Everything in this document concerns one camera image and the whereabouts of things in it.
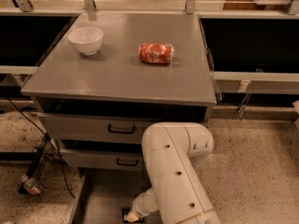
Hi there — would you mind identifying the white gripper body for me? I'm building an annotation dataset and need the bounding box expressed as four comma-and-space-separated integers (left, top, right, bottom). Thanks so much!
132, 196, 154, 217

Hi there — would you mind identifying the black rxbar chocolate bar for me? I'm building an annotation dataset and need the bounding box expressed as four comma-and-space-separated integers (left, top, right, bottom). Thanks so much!
121, 208, 145, 224

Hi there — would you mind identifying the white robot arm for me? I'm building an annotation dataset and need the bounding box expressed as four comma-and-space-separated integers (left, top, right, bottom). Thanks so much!
124, 122, 221, 224

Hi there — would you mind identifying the grey open bottom drawer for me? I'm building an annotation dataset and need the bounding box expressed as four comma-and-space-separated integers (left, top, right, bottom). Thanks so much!
67, 169, 150, 224

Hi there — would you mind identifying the grey middle drawer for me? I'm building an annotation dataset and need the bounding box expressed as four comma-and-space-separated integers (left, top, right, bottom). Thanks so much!
61, 148, 143, 172

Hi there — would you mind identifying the grey top drawer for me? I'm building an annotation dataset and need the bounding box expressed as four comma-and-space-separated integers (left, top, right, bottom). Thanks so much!
36, 111, 209, 146

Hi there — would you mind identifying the grey drawer cabinet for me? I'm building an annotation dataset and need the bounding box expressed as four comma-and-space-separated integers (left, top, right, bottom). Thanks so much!
21, 12, 217, 185

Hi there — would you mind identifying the plastic bottle on floor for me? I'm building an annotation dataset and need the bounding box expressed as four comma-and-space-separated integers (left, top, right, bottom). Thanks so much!
21, 175, 42, 195

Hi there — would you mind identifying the black stand on floor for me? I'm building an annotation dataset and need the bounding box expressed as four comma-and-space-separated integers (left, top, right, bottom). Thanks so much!
18, 133, 50, 194

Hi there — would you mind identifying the crushed red soda can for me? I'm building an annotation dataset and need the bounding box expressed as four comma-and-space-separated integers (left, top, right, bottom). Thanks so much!
138, 43, 174, 64

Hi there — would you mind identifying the white ceramic bowl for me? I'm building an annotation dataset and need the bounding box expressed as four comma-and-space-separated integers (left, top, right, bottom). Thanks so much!
67, 27, 104, 55

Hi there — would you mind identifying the black middle drawer handle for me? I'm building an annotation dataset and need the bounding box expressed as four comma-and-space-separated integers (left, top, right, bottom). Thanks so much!
116, 158, 139, 167

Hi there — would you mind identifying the black drawer handle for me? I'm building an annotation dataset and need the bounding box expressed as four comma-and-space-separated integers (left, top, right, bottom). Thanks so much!
116, 158, 139, 167
107, 124, 135, 134

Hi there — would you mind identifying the black top drawer handle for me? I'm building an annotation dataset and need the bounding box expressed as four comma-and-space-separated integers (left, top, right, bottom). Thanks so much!
107, 124, 135, 134

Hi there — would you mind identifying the black cable on floor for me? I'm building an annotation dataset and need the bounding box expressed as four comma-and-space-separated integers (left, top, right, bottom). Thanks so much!
0, 91, 77, 200

